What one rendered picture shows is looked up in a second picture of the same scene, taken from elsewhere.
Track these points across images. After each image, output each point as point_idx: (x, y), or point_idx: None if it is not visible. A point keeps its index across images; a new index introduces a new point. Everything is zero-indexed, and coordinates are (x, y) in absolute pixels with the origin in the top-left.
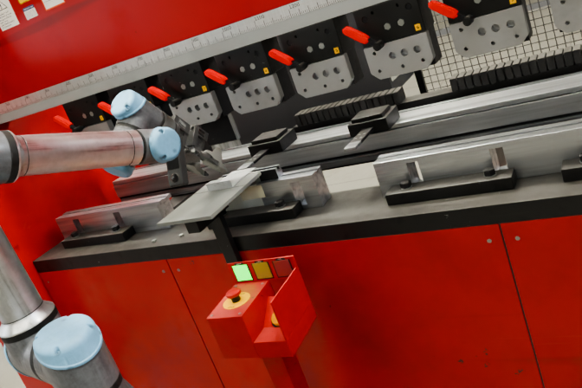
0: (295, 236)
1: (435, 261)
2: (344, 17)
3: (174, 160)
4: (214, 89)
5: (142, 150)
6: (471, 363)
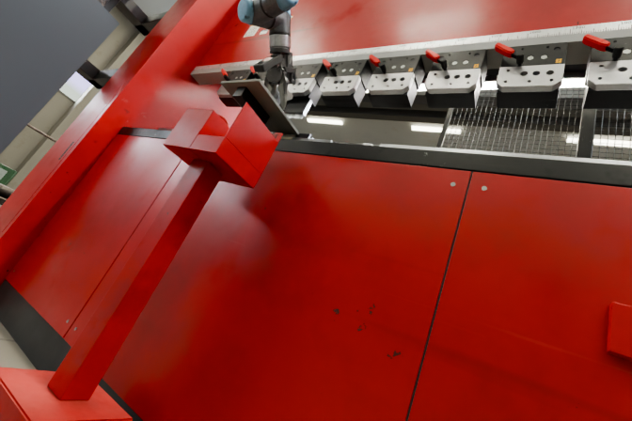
0: (292, 144)
1: (387, 191)
2: (423, 71)
3: (269, 58)
4: (316, 83)
5: None
6: (345, 319)
